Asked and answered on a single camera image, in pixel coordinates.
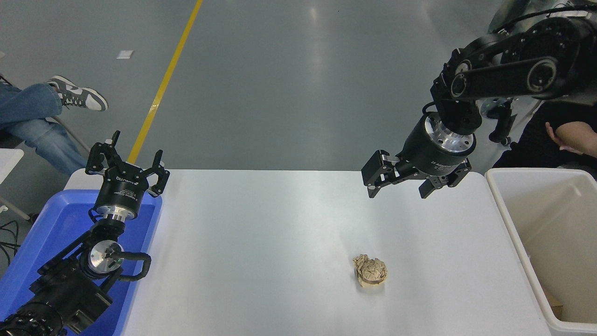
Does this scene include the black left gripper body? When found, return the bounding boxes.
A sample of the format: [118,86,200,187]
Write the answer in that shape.
[95,163,150,213]

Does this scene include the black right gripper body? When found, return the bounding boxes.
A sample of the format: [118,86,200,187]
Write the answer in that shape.
[397,116,468,178]

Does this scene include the tan paper ball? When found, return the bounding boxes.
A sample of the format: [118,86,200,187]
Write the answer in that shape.
[353,254,389,288]

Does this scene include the blue plastic tray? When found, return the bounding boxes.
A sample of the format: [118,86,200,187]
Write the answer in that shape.
[0,189,163,336]

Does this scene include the seated person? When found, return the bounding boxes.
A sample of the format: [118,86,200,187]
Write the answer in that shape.
[0,76,109,175]

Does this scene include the small white side table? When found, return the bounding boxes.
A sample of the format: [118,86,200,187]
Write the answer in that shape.
[0,148,38,222]

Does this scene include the person in black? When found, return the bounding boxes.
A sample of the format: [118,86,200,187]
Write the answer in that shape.
[492,100,597,180]

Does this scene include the large pale plastic bin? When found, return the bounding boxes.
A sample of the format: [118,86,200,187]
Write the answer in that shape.
[485,167,597,334]

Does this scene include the black floor cables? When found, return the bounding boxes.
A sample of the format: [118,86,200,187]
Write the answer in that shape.
[0,219,20,266]

